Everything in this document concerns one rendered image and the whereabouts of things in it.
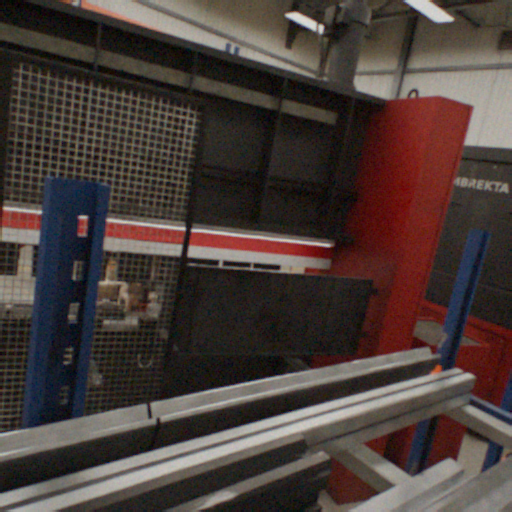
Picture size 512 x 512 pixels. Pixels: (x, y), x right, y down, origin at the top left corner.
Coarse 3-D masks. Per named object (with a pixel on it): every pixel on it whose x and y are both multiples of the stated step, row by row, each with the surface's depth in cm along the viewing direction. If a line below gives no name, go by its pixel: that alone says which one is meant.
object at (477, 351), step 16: (432, 320) 331; (416, 336) 280; (432, 336) 293; (464, 336) 306; (432, 352) 271; (464, 352) 282; (480, 352) 288; (464, 368) 286; (480, 368) 292; (400, 432) 285; (448, 432) 295; (464, 432) 302; (400, 448) 284; (432, 448) 293; (448, 448) 300; (400, 464) 284; (432, 464) 297
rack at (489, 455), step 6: (510, 372) 134; (510, 378) 134; (510, 384) 134; (510, 390) 134; (504, 396) 135; (510, 396) 134; (504, 402) 135; (510, 402) 134; (504, 408) 135; (510, 408) 135; (492, 444) 137; (498, 444) 137; (492, 450) 137; (498, 450) 141; (486, 456) 138; (492, 456) 137; (498, 456) 141; (504, 456) 150; (486, 462) 138; (492, 462) 137; (498, 462) 141; (486, 468) 138
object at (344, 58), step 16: (352, 0) 246; (336, 16) 242; (352, 16) 244; (368, 16) 247; (320, 32) 238; (336, 32) 245; (352, 32) 246; (336, 48) 250; (352, 48) 248; (320, 64) 235; (336, 64) 250; (352, 64) 250; (336, 80) 250; (352, 80) 254
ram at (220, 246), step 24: (24, 216) 216; (24, 240) 219; (144, 240) 242; (168, 240) 247; (192, 240) 253; (216, 240) 258; (240, 240) 265; (264, 240) 271; (288, 264) 282; (312, 264) 289
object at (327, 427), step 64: (256, 384) 69; (320, 384) 74; (384, 384) 89; (448, 384) 90; (0, 448) 46; (64, 448) 49; (128, 448) 54; (192, 448) 55; (256, 448) 54; (320, 448) 67
